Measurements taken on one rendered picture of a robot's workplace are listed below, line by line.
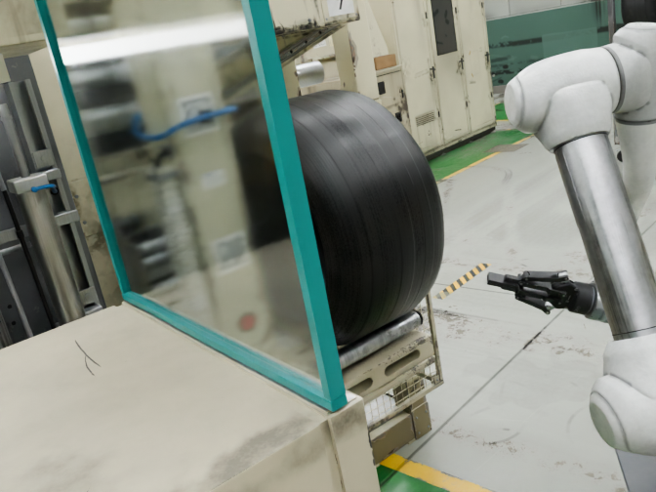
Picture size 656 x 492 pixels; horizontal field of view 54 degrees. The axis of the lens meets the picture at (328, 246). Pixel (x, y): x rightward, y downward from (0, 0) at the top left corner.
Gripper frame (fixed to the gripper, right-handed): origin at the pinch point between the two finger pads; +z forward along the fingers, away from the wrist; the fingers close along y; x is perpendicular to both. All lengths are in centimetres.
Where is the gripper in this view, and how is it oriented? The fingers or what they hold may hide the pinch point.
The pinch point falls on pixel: (502, 281)
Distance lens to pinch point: 158.1
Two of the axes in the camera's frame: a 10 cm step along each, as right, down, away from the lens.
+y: -1.5, 7.5, 6.5
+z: -9.8, -2.1, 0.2
